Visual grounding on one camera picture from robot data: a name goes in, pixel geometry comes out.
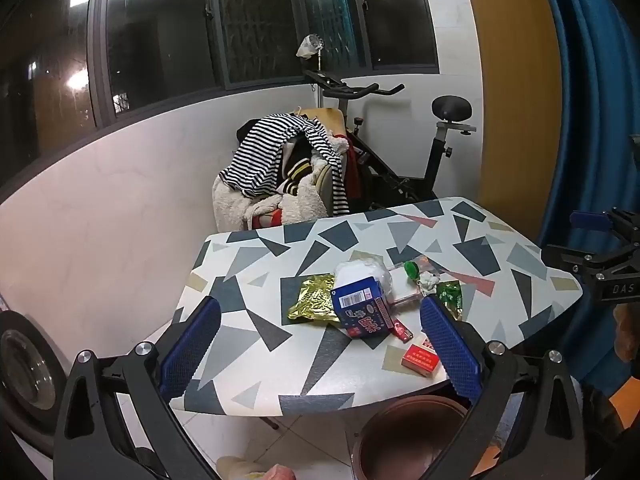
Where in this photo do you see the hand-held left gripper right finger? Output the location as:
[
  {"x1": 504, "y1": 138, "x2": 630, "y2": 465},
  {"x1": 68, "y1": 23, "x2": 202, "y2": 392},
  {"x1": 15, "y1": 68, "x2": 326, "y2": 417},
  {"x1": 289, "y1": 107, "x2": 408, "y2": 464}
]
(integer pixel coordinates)
[{"x1": 419, "y1": 295, "x2": 586, "y2": 480}]

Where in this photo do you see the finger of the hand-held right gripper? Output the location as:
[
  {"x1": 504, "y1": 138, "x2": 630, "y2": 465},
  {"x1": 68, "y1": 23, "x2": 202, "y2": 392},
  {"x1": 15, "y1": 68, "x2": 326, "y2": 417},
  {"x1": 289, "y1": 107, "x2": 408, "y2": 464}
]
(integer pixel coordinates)
[
  {"x1": 569, "y1": 206, "x2": 640, "y2": 247},
  {"x1": 544, "y1": 242, "x2": 640, "y2": 281}
]

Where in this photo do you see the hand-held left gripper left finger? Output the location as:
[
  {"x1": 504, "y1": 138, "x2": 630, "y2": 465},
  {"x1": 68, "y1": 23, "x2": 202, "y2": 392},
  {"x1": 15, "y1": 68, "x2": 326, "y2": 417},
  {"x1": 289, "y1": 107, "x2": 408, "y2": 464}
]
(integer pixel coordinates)
[{"x1": 52, "y1": 296, "x2": 223, "y2": 480}]

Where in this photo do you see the red cigarette box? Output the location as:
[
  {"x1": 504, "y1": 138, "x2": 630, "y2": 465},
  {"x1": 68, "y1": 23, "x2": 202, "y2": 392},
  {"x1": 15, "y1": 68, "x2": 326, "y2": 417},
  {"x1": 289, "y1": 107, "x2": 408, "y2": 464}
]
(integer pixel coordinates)
[{"x1": 400, "y1": 337, "x2": 442, "y2": 377}]

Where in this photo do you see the green foil wrapper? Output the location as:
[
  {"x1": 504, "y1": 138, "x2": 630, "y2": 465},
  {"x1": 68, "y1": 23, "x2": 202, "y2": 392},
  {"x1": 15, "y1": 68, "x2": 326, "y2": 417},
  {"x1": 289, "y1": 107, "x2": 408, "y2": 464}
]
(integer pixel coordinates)
[{"x1": 436, "y1": 280, "x2": 463, "y2": 321}]

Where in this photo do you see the blue snack box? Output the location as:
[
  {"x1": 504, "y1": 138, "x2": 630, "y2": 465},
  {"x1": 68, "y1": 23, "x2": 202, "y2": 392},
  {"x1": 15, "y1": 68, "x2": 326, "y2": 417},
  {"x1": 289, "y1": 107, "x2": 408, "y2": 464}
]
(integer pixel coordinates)
[{"x1": 331, "y1": 276, "x2": 396, "y2": 341}]

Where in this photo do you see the brown trash bin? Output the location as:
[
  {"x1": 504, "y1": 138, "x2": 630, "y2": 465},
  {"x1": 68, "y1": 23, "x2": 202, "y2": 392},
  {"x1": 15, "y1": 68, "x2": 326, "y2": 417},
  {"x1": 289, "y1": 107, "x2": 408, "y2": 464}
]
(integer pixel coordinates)
[{"x1": 352, "y1": 395, "x2": 473, "y2": 480}]

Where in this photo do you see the white plastic bag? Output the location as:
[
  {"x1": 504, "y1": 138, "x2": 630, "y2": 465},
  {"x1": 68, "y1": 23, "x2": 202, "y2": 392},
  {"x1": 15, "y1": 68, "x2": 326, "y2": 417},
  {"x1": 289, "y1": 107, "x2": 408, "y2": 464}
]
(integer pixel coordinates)
[{"x1": 334, "y1": 255, "x2": 393, "y2": 306}]

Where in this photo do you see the gold foil packet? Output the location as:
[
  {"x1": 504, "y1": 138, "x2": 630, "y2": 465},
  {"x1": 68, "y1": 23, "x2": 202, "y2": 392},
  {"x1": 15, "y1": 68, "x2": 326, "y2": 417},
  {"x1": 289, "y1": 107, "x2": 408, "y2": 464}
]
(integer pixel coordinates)
[{"x1": 287, "y1": 274, "x2": 341, "y2": 326}]

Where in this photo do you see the geometric patterned tablecloth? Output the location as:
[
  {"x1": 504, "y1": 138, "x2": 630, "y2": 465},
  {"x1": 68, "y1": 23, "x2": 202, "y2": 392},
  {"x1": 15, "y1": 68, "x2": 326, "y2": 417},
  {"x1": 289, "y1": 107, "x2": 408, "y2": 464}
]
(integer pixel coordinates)
[{"x1": 170, "y1": 196, "x2": 583, "y2": 416}]

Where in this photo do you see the red-framed clear packet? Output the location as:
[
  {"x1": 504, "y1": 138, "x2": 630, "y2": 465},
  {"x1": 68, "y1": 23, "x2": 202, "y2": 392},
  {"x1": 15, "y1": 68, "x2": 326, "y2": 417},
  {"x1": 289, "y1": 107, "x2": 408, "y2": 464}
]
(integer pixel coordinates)
[{"x1": 387, "y1": 265, "x2": 426, "y2": 307}]

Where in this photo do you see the orange clear wrapper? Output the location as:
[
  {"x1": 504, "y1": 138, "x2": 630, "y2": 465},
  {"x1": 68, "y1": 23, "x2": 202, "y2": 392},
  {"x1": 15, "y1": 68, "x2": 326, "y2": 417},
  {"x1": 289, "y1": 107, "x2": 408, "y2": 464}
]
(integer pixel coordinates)
[{"x1": 390, "y1": 255, "x2": 443, "y2": 274}]

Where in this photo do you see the beige slipper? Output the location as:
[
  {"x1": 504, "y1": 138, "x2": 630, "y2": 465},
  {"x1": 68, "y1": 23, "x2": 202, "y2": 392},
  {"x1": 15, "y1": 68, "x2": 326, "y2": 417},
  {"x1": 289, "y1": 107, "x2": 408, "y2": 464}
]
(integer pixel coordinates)
[{"x1": 217, "y1": 455, "x2": 268, "y2": 480}]

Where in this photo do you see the blue curtain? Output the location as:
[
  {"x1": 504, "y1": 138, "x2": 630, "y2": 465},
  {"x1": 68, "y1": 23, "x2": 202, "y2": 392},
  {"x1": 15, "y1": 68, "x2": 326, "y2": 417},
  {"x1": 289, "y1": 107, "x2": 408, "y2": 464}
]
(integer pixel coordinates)
[{"x1": 534, "y1": 0, "x2": 640, "y2": 361}]

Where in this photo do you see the white fleece blanket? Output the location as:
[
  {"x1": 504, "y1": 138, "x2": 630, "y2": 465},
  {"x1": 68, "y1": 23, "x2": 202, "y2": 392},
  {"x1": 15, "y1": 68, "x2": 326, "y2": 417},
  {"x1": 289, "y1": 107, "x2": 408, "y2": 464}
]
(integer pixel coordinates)
[{"x1": 212, "y1": 175, "x2": 321, "y2": 232}]

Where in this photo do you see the black exercise bike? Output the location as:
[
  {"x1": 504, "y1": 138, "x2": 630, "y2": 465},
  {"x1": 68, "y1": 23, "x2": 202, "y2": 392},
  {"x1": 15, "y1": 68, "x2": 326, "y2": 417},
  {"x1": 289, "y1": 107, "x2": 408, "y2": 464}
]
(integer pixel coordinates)
[{"x1": 302, "y1": 71, "x2": 478, "y2": 206}]

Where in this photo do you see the washing machine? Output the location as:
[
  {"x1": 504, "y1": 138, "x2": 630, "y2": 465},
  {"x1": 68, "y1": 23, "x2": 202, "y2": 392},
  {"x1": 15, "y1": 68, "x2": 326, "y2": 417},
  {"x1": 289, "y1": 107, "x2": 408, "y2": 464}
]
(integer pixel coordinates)
[{"x1": 0, "y1": 310, "x2": 72, "y2": 461}]

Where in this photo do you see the wooden door panel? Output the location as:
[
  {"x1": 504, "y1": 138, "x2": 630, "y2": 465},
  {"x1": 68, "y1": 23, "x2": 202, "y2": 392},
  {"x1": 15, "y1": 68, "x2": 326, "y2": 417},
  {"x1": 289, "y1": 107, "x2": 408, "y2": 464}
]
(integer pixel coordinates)
[{"x1": 459, "y1": 0, "x2": 562, "y2": 202}]

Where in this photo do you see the black yellow striped garment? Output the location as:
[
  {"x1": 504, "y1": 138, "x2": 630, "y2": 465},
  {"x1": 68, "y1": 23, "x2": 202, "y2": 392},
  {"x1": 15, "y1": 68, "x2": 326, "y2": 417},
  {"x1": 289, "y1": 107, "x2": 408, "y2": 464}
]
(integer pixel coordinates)
[{"x1": 277, "y1": 157, "x2": 313, "y2": 195}]

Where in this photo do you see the red garment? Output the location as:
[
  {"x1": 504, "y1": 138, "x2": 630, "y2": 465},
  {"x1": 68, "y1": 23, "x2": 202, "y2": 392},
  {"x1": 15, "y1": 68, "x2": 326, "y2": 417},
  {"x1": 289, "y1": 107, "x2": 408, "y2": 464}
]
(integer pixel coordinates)
[{"x1": 344, "y1": 135, "x2": 372, "y2": 198}]

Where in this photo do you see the tan grey garment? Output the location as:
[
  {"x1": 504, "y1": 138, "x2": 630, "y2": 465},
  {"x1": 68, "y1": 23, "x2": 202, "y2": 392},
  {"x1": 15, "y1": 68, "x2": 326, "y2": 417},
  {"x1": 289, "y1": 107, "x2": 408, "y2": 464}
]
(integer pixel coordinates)
[{"x1": 314, "y1": 164, "x2": 347, "y2": 213}]

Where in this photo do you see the striped shirt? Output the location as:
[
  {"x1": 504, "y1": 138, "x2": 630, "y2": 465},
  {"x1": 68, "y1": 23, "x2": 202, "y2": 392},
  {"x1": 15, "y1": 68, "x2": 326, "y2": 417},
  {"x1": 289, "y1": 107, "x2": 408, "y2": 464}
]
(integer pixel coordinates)
[{"x1": 218, "y1": 115, "x2": 351, "y2": 216}]

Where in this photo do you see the wooden chair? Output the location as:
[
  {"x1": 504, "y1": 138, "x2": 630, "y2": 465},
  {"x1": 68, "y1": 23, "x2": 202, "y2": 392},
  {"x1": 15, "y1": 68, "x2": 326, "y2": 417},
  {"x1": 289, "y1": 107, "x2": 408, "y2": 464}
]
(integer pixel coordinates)
[{"x1": 300, "y1": 106, "x2": 348, "y2": 136}]

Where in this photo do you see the dark framed window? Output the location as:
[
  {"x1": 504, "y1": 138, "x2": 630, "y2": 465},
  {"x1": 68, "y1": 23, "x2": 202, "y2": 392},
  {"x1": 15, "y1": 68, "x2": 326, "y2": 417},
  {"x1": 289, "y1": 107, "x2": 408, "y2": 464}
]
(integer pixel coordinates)
[{"x1": 0, "y1": 0, "x2": 441, "y2": 171}]

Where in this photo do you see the crumpled clear plastic cover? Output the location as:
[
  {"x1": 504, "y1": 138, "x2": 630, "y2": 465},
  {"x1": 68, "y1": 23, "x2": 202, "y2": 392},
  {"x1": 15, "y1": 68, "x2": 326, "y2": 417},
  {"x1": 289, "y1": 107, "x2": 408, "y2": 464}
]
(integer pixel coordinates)
[{"x1": 295, "y1": 34, "x2": 324, "y2": 59}]

